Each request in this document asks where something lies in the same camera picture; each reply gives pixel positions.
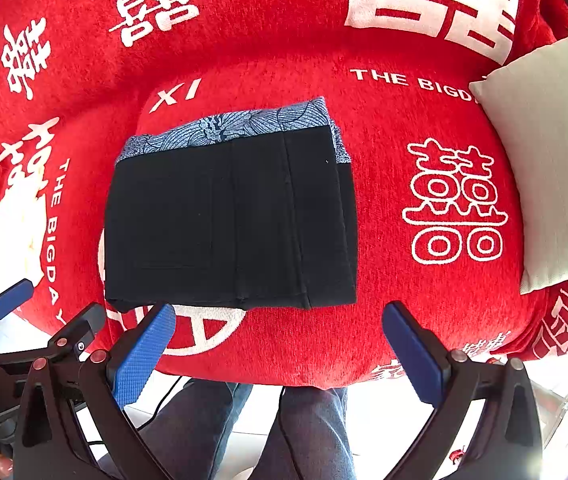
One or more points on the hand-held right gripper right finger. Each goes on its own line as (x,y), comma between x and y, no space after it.
(411,355)

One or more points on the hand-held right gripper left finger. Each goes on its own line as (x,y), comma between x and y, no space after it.
(144,355)

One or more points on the black pants with patterned waistband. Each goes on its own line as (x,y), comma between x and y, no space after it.
(189,220)

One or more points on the person's left hand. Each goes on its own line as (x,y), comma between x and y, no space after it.
(1,462)

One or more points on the red printed blanket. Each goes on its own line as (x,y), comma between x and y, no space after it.
(289,345)

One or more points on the person's blue jeans legs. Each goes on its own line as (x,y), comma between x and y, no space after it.
(304,435)

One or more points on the light grey cushion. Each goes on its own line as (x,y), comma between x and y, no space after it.
(548,160)

